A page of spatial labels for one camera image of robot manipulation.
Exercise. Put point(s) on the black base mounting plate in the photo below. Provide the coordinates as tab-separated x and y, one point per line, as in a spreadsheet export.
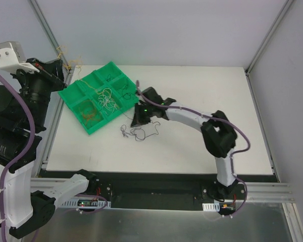
162	191

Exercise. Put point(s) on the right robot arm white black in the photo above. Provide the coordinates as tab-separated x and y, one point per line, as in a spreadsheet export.
219	137

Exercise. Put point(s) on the aluminium frame post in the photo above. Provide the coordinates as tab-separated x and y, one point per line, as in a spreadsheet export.
60	50
269	35

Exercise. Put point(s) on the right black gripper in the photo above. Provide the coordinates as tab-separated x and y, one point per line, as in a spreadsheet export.
142	111

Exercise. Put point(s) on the left white cable duct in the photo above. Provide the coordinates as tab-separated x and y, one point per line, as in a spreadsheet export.
85	203

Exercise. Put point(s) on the left aluminium frame post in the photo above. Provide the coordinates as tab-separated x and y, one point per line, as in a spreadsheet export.
60	50

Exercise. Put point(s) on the white cable duct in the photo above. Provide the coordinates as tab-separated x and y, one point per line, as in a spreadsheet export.
85	203
211	207

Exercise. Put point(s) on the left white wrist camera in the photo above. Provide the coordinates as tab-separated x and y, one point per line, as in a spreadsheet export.
12	58

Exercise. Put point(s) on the right aluminium frame post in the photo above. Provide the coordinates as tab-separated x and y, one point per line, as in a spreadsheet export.
269	35

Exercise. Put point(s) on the right white cable duct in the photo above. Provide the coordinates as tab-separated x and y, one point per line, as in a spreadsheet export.
211	207

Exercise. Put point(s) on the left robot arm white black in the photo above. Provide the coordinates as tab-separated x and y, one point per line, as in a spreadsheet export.
22	117

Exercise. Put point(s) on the green compartment tray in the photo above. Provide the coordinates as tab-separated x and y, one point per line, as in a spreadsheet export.
100	97

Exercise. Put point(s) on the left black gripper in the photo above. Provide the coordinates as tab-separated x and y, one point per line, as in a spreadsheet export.
50	74

